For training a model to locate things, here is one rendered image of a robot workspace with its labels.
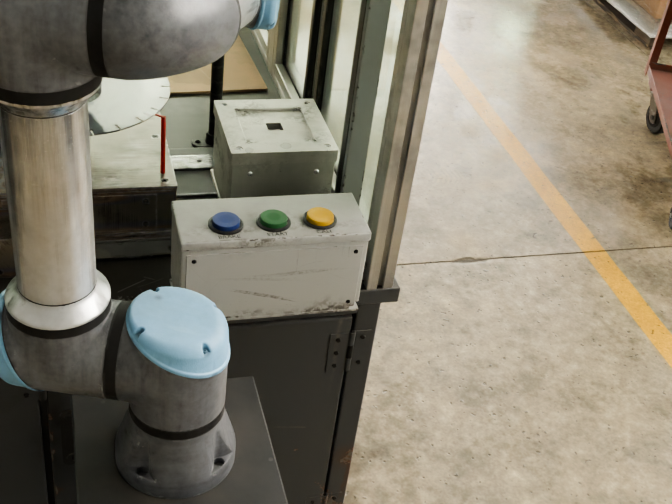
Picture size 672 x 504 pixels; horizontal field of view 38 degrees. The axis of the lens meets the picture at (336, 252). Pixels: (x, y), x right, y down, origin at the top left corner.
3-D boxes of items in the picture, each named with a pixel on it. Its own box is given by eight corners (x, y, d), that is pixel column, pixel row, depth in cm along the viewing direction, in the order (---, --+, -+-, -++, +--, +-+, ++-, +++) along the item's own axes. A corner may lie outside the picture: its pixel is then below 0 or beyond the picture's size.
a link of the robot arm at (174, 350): (217, 439, 112) (223, 353, 105) (103, 424, 112) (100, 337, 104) (234, 369, 122) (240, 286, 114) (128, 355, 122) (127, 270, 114)
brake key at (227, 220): (236, 221, 141) (237, 210, 140) (241, 237, 138) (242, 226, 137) (209, 223, 140) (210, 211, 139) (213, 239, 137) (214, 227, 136)
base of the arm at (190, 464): (244, 490, 119) (250, 435, 114) (120, 506, 115) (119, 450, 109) (224, 403, 131) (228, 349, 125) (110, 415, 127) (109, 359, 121)
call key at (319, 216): (328, 217, 145) (330, 205, 144) (335, 232, 142) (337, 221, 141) (302, 218, 144) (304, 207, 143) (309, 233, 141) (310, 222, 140)
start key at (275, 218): (283, 219, 143) (284, 208, 142) (289, 235, 140) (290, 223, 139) (256, 220, 142) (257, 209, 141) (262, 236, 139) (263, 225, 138)
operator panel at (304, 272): (340, 268, 158) (352, 191, 150) (358, 311, 150) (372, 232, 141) (169, 280, 151) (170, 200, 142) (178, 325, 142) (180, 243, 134)
